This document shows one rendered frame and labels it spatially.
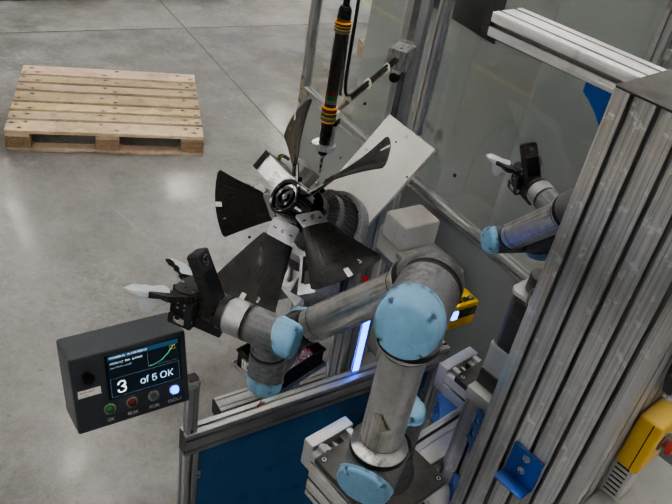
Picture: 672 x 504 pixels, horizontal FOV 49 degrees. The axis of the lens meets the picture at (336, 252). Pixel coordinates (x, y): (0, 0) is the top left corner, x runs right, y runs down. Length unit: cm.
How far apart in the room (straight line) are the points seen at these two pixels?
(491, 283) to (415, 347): 151
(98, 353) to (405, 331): 73
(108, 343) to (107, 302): 204
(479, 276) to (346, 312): 136
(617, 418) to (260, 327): 67
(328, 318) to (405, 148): 109
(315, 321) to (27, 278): 257
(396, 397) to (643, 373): 42
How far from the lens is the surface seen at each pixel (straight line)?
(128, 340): 169
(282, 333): 140
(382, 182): 245
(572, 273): 136
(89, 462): 307
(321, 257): 213
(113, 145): 491
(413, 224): 273
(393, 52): 258
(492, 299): 274
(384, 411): 138
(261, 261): 229
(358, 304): 144
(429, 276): 125
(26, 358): 349
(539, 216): 186
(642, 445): 154
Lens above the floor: 241
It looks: 35 degrees down
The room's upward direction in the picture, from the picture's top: 11 degrees clockwise
